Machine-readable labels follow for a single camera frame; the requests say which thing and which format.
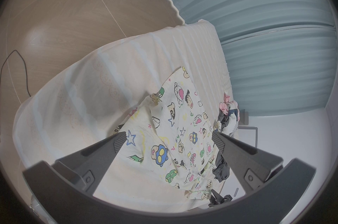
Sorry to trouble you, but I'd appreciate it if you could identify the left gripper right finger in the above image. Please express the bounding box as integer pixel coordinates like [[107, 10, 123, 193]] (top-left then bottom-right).
[[211, 131, 284, 196]]

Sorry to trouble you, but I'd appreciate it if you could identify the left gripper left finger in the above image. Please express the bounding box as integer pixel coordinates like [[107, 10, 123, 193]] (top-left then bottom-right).
[[54, 132, 127, 195]]

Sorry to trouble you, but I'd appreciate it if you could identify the white printed pyjama top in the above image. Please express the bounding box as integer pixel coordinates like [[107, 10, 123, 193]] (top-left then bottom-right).
[[109, 66, 225, 200]]

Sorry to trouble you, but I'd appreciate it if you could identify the pile of clothes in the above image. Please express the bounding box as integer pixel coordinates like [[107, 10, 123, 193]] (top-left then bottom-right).
[[218, 91, 241, 136]]

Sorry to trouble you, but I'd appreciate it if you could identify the bed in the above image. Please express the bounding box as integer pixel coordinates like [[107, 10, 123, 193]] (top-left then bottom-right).
[[13, 19, 258, 211]]

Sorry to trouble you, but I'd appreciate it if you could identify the black garment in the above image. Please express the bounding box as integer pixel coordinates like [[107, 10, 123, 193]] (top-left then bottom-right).
[[211, 149, 230, 182]]

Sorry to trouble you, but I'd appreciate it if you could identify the grey bedside table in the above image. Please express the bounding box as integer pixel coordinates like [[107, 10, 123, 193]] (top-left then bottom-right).
[[239, 109, 250, 126]]

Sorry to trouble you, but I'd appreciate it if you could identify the black cable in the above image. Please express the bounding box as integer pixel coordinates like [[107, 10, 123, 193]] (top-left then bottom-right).
[[0, 50, 30, 98]]

